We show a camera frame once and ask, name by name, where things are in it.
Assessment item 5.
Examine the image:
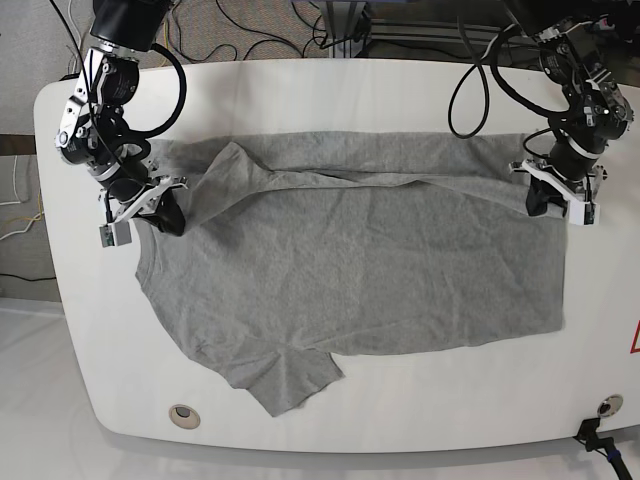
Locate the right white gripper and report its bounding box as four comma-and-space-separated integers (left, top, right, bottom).
100, 175, 188, 237

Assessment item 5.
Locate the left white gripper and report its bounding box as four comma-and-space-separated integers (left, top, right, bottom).
509, 159, 608, 217

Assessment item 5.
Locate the grey t-shirt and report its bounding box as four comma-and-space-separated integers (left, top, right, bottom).
136, 132, 567, 417

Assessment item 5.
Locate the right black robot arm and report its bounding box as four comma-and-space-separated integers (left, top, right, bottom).
55, 1, 187, 247

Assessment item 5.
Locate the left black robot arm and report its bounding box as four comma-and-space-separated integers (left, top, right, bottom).
489, 1, 639, 226

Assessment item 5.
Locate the beige table grommet left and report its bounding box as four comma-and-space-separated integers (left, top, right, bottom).
169, 404, 201, 430

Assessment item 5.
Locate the silver table grommet right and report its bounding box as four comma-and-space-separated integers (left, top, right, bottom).
597, 394, 624, 418

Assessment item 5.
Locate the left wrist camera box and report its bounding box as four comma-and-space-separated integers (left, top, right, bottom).
567, 200, 600, 226

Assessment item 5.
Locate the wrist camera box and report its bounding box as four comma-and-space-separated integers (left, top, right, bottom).
567, 200, 600, 226
99, 221, 132, 248

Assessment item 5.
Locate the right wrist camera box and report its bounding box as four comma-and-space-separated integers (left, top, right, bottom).
99, 221, 132, 248

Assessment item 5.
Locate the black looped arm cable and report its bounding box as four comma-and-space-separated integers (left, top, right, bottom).
447, 19, 521, 140

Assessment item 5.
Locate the yellow floor cable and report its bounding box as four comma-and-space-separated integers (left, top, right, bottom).
158, 14, 174, 69

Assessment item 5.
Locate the aluminium frame rail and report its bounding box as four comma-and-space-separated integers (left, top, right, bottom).
356, 19, 501, 46

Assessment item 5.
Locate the black clamp with cable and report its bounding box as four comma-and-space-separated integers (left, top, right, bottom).
574, 418, 633, 480

